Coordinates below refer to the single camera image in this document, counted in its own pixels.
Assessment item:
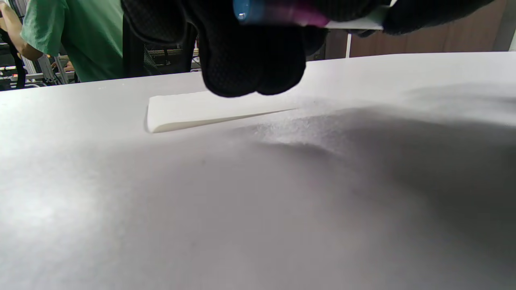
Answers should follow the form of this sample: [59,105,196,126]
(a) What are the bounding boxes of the black office chair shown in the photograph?
[121,16,199,78]

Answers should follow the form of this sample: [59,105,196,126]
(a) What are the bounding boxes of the pink and blue permanent marker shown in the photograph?
[233,0,398,31]

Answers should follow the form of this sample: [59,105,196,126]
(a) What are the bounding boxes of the person's right hand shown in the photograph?
[322,0,497,37]

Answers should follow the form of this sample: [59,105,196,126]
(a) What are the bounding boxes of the lined white letter paper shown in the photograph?
[146,90,301,134]

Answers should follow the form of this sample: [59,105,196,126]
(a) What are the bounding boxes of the person's left hand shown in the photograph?
[121,0,328,98]

